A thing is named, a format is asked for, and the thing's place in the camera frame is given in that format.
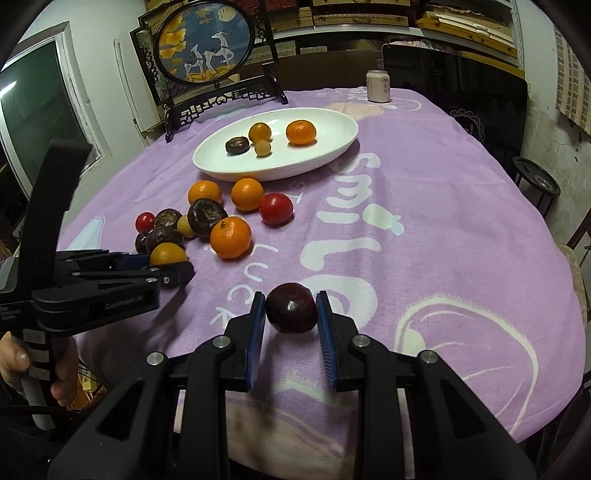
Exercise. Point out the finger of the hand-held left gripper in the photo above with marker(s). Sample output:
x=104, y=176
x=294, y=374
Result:
x=175, y=273
x=134, y=262

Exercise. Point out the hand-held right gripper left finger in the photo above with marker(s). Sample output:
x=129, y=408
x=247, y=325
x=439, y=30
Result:
x=256, y=341

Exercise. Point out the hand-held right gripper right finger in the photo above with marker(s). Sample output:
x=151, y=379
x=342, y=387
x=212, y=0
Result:
x=326, y=341

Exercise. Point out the small dark purple fruit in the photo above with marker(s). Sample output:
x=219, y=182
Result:
x=141, y=243

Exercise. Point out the dark brown water chestnut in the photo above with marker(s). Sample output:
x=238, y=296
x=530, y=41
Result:
x=167, y=218
x=237, y=145
x=161, y=239
x=207, y=217

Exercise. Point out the small red cherry tomato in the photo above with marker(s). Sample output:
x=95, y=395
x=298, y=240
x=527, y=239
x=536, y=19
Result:
x=145, y=222

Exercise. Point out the yellowish longan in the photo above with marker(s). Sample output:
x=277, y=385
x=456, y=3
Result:
x=184, y=227
x=263, y=148

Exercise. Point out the dark purple plum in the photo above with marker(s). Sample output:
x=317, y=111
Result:
x=292, y=308

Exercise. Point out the large orange mandarin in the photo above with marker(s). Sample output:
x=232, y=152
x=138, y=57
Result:
x=231, y=237

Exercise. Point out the white oval plate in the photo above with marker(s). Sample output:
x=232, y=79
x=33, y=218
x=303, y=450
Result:
x=221, y=161

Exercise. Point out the person's left hand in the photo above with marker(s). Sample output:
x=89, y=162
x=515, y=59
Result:
x=64, y=371

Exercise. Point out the purple printed blanket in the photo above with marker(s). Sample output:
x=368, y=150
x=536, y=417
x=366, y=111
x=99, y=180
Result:
x=415, y=230

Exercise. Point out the small orange mandarin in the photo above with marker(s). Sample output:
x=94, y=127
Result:
x=258, y=131

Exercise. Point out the white framed window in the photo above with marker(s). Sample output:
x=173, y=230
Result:
x=41, y=106

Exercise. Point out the round deer painting table screen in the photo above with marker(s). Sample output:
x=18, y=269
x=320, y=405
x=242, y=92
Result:
x=203, y=41

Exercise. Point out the beige seat cushion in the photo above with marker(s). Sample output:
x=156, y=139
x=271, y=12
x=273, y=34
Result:
x=572, y=272

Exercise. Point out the pale drink can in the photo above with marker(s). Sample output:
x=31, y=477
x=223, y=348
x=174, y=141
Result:
x=378, y=87

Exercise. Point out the round black metal stool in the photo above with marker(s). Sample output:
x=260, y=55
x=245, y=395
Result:
x=531, y=166

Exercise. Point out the white shelf rack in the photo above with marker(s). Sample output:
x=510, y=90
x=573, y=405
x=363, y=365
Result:
x=346, y=30

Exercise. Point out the stack of flat wooden boxes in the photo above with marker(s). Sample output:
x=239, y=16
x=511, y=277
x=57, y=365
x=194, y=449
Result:
x=360, y=18

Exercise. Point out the brick pattern wall hanging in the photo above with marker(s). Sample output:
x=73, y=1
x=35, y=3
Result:
x=572, y=78

